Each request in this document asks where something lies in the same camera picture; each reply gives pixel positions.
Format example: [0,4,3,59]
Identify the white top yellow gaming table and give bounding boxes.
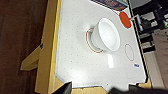
[20,0,153,94]

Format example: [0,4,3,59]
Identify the white bowl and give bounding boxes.
[84,17,121,54]

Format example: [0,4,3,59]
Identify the orange bowl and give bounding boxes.
[118,11,134,30]

